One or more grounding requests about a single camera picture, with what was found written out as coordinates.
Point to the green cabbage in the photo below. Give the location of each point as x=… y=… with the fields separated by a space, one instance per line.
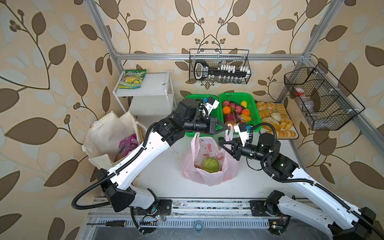
x=211 y=165

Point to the pink plastic grocery bag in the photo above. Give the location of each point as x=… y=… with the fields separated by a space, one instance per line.
x=207 y=147

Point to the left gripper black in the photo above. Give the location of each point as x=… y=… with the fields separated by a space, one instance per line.
x=210 y=125

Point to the green basket with vegetables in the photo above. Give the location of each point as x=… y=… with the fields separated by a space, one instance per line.
x=214 y=113

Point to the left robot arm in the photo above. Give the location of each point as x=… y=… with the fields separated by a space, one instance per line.
x=190 y=116

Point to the red-capped bottle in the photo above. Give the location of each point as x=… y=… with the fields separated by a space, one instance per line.
x=304 y=102

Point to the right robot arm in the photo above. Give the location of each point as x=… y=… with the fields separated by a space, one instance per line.
x=332 y=215

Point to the green basket with fruit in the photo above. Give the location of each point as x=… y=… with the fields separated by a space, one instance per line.
x=239 y=108

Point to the magenta snack bag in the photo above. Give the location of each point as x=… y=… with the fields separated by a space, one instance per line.
x=126 y=146

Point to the cream canvas tote bag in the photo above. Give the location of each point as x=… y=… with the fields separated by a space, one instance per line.
x=101 y=142

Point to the yellow-green snack packet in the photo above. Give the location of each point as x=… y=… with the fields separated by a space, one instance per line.
x=132 y=79

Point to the tray of bread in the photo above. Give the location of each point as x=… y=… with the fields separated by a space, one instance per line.
x=277 y=115

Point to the black wire basket wall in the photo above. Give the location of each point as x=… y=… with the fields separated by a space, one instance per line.
x=334 y=102
x=219 y=66

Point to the black-handled screwdriver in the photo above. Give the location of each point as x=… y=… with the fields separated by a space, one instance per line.
x=113 y=224

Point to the black wire basket back wall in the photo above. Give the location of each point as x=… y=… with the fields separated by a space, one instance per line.
x=219 y=66

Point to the white two-tier shelf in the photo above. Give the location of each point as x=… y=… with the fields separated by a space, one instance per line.
x=155 y=97

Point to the black wire basket right wall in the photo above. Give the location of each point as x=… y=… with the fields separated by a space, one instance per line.
x=334 y=102

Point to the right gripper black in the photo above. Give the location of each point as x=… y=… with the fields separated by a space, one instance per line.
x=236 y=148

